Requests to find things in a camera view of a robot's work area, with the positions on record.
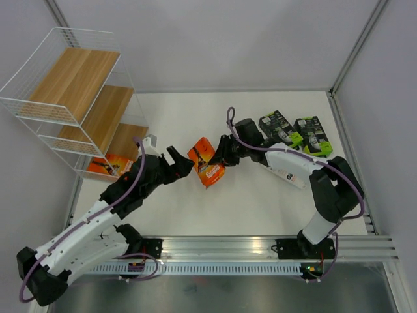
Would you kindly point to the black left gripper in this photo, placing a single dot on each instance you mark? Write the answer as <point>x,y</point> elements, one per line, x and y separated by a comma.
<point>182,167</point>

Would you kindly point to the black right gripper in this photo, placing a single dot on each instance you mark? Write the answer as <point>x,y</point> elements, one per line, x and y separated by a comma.
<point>222,149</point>

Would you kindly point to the orange Gillette Fusion5 razor box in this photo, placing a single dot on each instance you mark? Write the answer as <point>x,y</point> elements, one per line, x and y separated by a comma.
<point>201,153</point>

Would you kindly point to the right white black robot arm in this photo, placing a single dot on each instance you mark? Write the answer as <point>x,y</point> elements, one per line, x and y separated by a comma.
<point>335,189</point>

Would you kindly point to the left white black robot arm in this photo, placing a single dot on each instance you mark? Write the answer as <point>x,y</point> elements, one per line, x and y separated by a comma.
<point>99,235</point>

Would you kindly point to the black green razor box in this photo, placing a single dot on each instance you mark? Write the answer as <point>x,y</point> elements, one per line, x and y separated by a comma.
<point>276,127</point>
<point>315,141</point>

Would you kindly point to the white Gillette SkinGuard razor pack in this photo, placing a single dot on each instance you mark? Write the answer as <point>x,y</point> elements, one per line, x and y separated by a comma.
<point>290,178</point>

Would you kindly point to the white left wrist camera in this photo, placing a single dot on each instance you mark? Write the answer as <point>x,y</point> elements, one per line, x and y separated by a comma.
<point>149,144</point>

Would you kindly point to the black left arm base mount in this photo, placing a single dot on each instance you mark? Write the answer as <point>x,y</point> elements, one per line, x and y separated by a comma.
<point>150,246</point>

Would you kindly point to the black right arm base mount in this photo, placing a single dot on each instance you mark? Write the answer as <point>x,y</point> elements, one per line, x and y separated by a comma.
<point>300,249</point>

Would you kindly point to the white wire wooden shelf rack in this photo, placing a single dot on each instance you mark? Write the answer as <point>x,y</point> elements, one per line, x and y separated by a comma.
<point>76,95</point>

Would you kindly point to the white slotted cable duct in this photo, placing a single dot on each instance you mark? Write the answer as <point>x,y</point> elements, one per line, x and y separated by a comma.
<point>197,268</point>

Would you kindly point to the aluminium table rail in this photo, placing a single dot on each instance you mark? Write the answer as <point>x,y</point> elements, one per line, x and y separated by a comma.
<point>355,248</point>

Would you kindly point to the aluminium corner frame post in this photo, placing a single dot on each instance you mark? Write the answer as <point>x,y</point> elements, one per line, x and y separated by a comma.
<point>368,28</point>

